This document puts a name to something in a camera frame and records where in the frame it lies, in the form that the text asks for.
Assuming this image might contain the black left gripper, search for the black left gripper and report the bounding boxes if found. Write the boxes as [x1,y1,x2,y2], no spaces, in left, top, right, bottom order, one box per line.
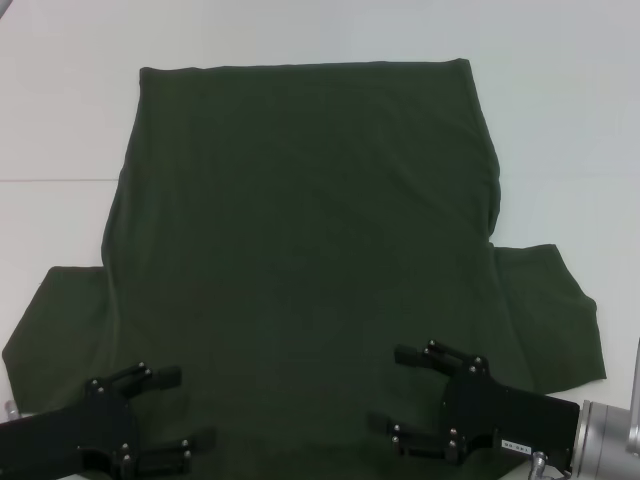
[0,363,217,476]

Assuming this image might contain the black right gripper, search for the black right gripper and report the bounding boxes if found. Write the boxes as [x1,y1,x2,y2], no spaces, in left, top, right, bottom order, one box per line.
[368,338,581,474]

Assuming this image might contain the dark green t-shirt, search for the dark green t-shirt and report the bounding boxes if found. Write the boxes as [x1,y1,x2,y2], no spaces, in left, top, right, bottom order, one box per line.
[1,58,609,480]

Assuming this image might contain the silver right gripper cable connector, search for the silver right gripper cable connector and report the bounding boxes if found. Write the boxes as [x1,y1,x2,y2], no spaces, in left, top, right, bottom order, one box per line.
[528,451,551,480]

